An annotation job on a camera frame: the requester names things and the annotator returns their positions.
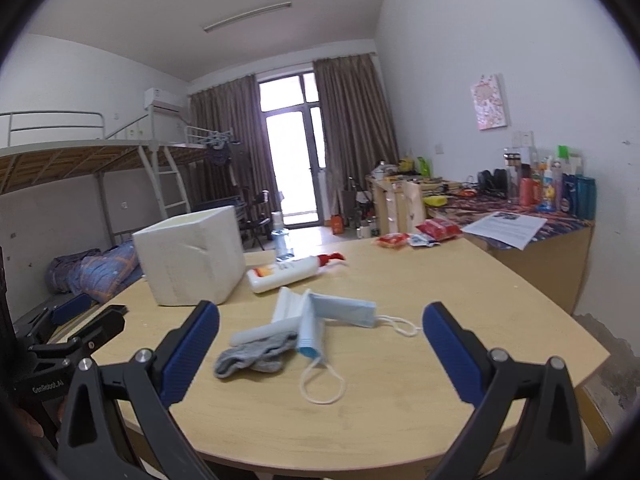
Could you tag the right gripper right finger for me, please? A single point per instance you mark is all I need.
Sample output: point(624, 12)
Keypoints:
point(548, 441)

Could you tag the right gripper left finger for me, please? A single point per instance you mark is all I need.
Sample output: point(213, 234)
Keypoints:
point(94, 442)

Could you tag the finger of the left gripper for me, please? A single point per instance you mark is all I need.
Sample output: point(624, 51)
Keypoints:
point(65, 307)
point(103, 328)

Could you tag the grey sock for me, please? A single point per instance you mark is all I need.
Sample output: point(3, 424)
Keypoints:
point(264, 356)

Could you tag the white tissue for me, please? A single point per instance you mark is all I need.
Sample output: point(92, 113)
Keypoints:
point(292, 304)

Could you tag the blue face mask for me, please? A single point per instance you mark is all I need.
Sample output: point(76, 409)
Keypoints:
point(317, 309)

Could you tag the person's left hand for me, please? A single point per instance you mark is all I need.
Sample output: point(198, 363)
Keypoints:
point(28, 422)

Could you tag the blue orange quilt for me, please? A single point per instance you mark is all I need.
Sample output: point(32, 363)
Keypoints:
point(100, 275)

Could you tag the white styrofoam box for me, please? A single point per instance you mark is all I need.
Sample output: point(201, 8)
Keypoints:
point(192, 257)

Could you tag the metal bunk bed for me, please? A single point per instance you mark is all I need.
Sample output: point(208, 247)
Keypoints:
point(44, 146)

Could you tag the white lotion pump bottle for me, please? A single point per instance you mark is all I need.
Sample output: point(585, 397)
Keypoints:
point(286, 272)

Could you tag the black folding chair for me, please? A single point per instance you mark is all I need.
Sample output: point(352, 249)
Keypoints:
point(256, 218)

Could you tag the white printed paper sheet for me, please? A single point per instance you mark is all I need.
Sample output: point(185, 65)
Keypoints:
point(515, 230)

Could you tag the white air conditioner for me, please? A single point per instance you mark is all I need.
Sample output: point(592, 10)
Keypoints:
point(163, 100)

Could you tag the red snack packet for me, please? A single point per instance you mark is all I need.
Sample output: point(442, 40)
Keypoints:
point(439, 229)

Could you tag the brown left curtain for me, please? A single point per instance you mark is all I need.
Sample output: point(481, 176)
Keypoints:
point(234, 108)

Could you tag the brown curtain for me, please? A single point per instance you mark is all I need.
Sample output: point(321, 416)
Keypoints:
point(234, 108)
point(357, 124)

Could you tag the orange snack packet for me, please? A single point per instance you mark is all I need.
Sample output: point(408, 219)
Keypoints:
point(392, 240)

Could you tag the wooden smiley chair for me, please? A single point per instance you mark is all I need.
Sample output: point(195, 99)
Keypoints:
point(412, 199)

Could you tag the wooden drawer desk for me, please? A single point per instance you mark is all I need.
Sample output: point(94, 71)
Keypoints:
point(387, 199)

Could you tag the glass balcony door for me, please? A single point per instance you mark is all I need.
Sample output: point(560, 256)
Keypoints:
point(291, 109)

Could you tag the brown right curtain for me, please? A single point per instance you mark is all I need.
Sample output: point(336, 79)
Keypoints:
point(357, 124)

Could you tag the ceiling fluorescent lamp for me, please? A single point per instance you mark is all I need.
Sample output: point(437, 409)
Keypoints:
point(247, 15)

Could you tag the pink cartoon wall picture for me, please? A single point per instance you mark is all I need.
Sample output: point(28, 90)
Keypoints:
point(489, 107)

